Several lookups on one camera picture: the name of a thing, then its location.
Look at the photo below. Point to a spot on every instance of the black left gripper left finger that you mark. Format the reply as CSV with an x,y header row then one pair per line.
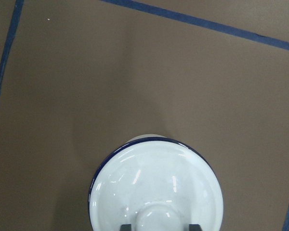
x,y
125,227

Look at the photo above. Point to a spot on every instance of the white enamel lid with knob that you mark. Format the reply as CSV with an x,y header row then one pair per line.
x,y
155,184

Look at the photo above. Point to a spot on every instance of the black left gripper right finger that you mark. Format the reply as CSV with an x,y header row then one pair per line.
x,y
194,227

